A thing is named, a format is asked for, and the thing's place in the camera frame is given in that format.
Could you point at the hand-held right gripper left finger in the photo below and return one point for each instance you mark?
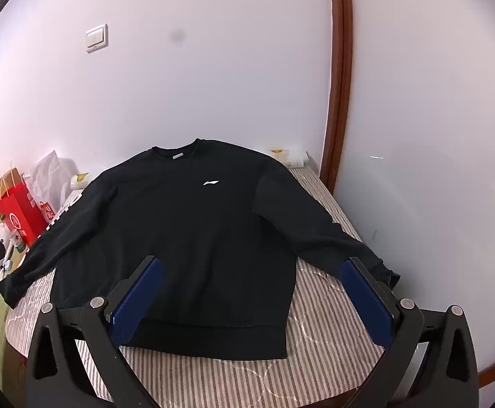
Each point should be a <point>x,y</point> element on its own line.
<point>139,297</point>

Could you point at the white plastic bag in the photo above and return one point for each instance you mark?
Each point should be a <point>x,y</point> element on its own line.
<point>52,178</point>

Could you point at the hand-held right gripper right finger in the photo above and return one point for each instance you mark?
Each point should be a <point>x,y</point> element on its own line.
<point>366,301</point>

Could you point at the white wall switch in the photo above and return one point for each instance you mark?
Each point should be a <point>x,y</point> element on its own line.
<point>97,38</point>

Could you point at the striped quilted mattress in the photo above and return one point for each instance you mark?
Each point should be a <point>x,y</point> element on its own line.
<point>324,327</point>

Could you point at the green label bottle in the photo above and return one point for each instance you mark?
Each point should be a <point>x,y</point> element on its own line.
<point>19,241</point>

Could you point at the wooden door frame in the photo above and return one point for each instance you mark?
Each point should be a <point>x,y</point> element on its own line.
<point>339,93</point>

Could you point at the black sweatshirt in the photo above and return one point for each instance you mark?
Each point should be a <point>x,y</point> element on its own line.
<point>196,238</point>

